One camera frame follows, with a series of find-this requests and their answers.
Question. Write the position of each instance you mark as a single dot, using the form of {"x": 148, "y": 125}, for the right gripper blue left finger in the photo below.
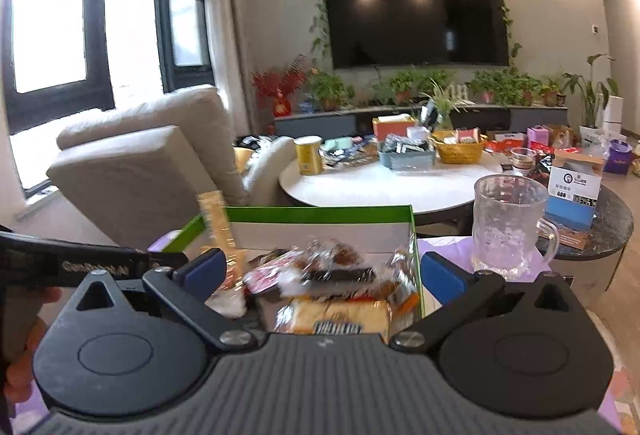
{"x": 184, "y": 292}

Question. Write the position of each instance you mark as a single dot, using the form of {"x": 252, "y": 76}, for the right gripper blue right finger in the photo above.
{"x": 461, "y": 295}

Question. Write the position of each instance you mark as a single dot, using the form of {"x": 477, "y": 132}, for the pink white snack packet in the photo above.
{"x": 263, "y": 270}

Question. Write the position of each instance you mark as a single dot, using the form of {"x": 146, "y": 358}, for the long tan stick packet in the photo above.
{"x": 214, "y": 212}

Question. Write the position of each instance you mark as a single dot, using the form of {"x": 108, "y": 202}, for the white nougat cracker packet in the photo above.
{"x": 307, "y": 316}

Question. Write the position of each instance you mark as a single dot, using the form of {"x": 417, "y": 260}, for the clear bag brown nuts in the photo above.
{"x": 325, "y": 268}

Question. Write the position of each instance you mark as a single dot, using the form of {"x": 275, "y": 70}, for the orange label nut bag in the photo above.
{"x": 405, "y": 297}

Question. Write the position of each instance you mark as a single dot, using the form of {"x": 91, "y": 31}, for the person's left hand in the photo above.
{"x": 18, "y": 387}

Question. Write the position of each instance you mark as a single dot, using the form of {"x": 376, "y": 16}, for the green cardboard box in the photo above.
{"x": 374, "y": 233}

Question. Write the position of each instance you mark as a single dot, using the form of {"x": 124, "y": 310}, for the clear glass mug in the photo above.
{"x": 510, "y": 234}

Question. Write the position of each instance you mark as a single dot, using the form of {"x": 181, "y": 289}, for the round white coffee table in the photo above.
{"x": 442, "y": 188}

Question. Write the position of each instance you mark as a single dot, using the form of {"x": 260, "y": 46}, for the beige sofa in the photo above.
{"x": 136, "y": 174}

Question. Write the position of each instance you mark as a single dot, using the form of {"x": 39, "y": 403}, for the round dark marble table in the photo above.
{"x": 590, "y": 270}

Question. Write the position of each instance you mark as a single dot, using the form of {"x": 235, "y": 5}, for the blue grey storage tray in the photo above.
{"x": 400, "y": 153}

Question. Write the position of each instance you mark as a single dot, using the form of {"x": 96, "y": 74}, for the yellow woven basket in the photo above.
{"x": 451, "y": 151}

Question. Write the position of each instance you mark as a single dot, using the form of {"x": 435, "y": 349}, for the blue white carton box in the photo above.
{"x": 573, "y": 181}

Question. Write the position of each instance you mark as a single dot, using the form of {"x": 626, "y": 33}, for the pink small box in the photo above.
{"x": 538, "y": 135}

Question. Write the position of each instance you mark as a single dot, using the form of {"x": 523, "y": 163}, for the yellow tin can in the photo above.
{"x": 308, "y": 155}

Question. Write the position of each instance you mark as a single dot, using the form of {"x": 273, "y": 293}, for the orange tissue box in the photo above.
{"x": 398, "y": 124}

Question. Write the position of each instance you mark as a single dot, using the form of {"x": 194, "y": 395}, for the purple gift bag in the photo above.
{"x": 620, "y": 156}

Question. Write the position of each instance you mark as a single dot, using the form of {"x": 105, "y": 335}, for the dark tv cabinet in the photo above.
{"x": 359, "y": 121}

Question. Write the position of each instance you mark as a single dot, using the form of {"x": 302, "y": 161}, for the red flower decoration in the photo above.
{"x": 274, "y": 86}

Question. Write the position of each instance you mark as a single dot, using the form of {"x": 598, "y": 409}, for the tall leafy floor plant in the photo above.
{"x": 595, "y": 93}

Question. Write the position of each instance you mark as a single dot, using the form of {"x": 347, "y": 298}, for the black framed window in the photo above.
{"x": 57, "y": 54}

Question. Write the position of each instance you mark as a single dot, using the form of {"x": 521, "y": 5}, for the wall mounted black television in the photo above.
{"x": 399, "y": 33}

